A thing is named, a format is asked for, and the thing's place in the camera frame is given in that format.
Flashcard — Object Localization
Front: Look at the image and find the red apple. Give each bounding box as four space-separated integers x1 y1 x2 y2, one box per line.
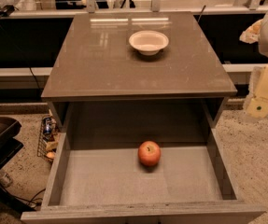
138 141 161 166

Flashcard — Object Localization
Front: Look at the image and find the grey cabinet with counter top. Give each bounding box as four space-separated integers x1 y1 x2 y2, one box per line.
42 12 236 142

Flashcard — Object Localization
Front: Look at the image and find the white paper bowl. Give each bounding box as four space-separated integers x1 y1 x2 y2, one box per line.
129 30 169 56

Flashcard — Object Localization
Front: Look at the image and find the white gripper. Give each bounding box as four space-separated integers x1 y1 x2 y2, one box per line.
239 20 268 119

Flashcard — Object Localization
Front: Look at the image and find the blue drink can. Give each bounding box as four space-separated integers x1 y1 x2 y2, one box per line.
43 117 52 135

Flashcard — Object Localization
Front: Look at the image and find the open grey top drawer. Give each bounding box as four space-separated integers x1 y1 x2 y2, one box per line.
20 100 267 224

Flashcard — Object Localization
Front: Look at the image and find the black floor cable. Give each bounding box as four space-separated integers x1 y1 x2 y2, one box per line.
0 175 47 209

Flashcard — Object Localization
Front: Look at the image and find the black power adapter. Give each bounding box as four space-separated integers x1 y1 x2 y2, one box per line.
0 5 15 17

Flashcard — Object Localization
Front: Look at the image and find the wire basket with items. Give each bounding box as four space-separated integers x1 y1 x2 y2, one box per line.
37 115 60 162

